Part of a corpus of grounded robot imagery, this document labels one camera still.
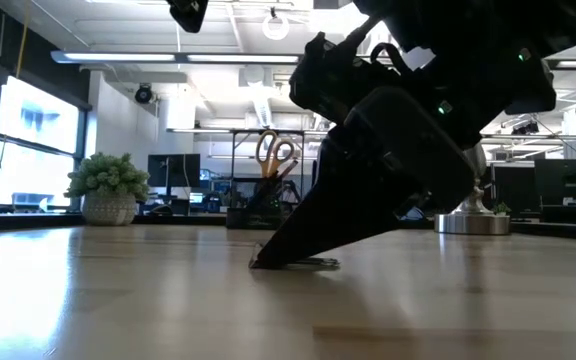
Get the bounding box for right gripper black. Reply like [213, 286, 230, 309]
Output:
[250, 64, 507, 270]

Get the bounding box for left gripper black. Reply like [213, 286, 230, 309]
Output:
[166, 0, 210, 34]

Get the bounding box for black binder clip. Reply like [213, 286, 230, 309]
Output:
[248, 242, 342, 271]

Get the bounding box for yellow handled scissors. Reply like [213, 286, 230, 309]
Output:
[254, 129, 297, 180]

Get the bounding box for black mesh desk organizer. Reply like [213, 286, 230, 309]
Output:
[225, 177, 294, 231]

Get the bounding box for white shade silver table lamp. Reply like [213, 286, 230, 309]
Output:
[401, 44, 512, 236]

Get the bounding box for black computer monitor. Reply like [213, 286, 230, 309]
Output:
[147, 152, 202, 189]

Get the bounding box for green succulent in white pot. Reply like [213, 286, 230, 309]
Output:
[64, 151, 152, 227]

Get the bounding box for large bright window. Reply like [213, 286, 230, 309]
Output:
[0, 74, 89, 211]

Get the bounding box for white hanging ring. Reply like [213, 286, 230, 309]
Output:
[261, 6, 291, 42]

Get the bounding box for round black ceiling camera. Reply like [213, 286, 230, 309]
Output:
[133, 84, 154, 105]

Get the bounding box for black background rig frame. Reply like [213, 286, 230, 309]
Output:
[229, 127, 319, 201]

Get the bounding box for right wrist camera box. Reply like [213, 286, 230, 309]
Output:
[289, 30, 404, 129]

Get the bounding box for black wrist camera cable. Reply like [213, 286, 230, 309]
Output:
[369, 41, 412, 69]

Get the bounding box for black aluminium table frame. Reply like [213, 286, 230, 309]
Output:
[0, 209, 576, 242]

